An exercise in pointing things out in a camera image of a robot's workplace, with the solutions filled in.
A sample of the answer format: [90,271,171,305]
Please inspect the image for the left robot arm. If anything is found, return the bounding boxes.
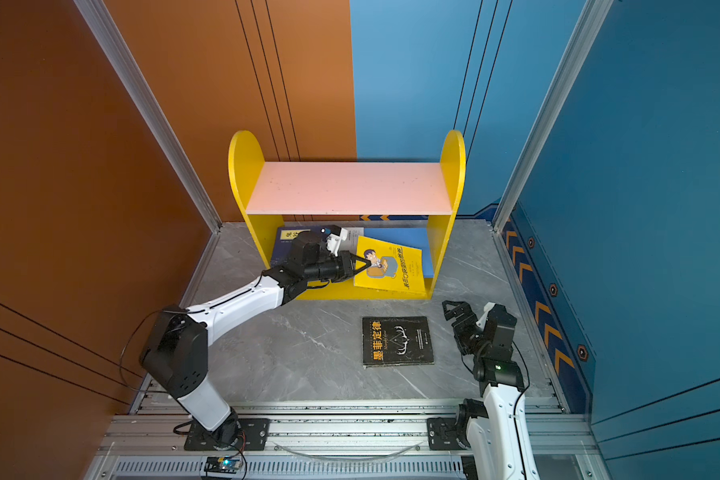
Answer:
[139,227,372,448]

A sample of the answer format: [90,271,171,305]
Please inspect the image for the yellow pink blue bookshelf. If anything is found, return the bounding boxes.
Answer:
[228,130,466,274]

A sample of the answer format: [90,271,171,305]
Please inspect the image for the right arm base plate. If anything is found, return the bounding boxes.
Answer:
[426,417,470,451]

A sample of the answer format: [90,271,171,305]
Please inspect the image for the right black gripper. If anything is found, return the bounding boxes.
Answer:
[443,300,490,358]

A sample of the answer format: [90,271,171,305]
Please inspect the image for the left green circuit board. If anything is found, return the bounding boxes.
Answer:
[203,456,244,478]

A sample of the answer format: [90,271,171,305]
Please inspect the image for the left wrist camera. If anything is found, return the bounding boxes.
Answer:
[321,225,349,256]

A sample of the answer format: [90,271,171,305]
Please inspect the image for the aluminium front rail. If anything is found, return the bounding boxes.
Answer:
[86,393,608,479]

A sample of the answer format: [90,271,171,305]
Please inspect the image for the white book with dark bars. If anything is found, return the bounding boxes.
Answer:
[338,227,364,241]

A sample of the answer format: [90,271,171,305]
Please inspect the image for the yellow cartoon cover book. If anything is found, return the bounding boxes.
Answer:
[353,236,427,295]

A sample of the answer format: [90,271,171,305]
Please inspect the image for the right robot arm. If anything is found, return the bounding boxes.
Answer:
[442,300,540,479]

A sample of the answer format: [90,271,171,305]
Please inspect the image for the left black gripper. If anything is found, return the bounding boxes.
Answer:
[304,252,372,286]

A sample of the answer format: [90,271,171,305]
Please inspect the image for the black book yellow title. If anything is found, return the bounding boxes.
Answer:
[362,316,434,367]

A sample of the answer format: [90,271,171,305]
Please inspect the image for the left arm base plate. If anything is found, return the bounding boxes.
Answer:
[184,418,270,453]

